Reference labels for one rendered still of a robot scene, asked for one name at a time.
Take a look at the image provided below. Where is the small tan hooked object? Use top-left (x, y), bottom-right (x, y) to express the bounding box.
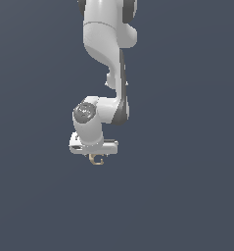
top-left (88, 153), bottom-right (105, 166)

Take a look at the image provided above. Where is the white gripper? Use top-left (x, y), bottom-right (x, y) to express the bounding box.
top-left (68, 131), bottom-right (119, 156)

